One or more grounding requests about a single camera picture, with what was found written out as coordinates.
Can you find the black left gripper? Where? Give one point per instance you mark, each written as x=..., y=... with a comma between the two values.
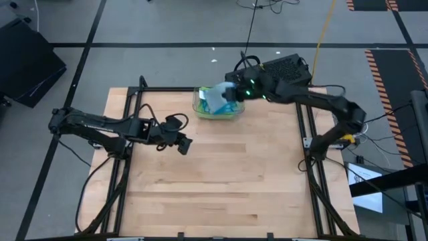
x=168, y=132

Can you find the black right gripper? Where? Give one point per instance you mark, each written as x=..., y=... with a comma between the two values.
x=255, y=85

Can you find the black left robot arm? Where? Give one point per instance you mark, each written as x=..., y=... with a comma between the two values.
x=100, y=129

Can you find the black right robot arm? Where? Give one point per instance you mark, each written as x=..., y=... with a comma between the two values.
x=327, y=110

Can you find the clear plastic bin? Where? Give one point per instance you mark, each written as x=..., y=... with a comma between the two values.
x=194, y=107

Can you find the yellow black connector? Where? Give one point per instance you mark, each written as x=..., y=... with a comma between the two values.
x=349, y=138

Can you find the black orange-striped mat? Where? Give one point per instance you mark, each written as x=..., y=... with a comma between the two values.
x=368, y=4
x=391, y=83

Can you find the large black case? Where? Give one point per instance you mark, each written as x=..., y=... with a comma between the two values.
x=26, y=67

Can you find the black beam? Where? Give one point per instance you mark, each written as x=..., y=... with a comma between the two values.
x=384, y=182

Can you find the black metal table frame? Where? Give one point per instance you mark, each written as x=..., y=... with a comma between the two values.
x=160, y=89

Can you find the grey post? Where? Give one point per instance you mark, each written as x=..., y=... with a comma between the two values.
x=419, y=117

